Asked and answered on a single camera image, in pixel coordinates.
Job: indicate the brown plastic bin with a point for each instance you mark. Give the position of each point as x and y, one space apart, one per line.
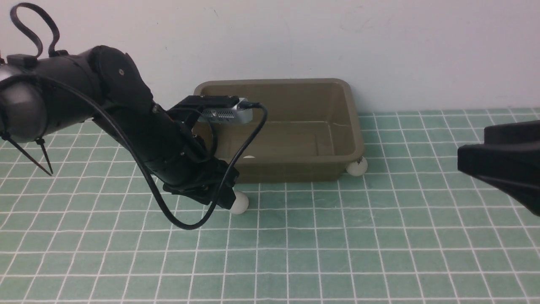
311 134

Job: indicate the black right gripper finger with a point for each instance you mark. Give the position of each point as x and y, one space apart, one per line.
509 160

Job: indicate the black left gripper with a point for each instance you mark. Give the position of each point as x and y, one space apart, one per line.
204 181

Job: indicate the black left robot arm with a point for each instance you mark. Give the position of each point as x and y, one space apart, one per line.
40 97

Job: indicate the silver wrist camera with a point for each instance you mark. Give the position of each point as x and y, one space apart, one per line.
237 113

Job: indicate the white ball with logo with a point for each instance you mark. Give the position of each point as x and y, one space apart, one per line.
358 167

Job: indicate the green checkered tablecloth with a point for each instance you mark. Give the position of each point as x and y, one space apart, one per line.
412 230

